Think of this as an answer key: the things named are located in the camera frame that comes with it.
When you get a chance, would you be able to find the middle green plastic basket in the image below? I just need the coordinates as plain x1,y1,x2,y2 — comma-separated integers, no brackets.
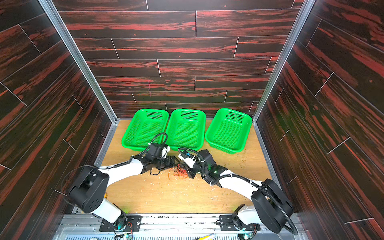
166,109,206,151

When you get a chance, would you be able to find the left green plastic basket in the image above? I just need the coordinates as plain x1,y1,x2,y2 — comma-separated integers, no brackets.
121,109,169,152

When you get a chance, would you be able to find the aluminium front rail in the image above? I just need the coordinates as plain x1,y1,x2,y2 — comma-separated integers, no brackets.
54,214,309,240

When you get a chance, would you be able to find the green plastic basket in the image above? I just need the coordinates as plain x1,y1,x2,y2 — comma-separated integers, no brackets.
121,109,169,152
205,108,252,155
166,109,206,151

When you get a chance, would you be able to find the yellow pencil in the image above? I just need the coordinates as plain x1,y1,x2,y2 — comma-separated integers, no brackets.
196,234,216,240

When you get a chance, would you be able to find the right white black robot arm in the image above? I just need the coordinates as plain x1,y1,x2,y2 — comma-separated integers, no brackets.
178,148,299,236

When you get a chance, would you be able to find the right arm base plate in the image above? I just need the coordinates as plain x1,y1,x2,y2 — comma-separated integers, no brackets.
215,214,261,232

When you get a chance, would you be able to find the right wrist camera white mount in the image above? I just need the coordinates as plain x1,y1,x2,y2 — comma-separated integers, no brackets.
179,150,198,169

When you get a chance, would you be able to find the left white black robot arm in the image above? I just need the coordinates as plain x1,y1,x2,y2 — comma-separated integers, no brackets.
68,133,180,231

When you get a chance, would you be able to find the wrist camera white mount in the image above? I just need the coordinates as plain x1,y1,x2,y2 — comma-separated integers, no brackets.
179,150,198,169
148,143,171,158

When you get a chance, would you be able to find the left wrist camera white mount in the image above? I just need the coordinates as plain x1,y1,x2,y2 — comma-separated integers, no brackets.
148,143,171,158

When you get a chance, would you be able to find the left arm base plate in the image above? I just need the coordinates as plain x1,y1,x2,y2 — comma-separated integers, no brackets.
99,215,142,232

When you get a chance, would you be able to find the right green plastic basket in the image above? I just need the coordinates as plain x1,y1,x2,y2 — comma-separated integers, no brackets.
205,108,252,155

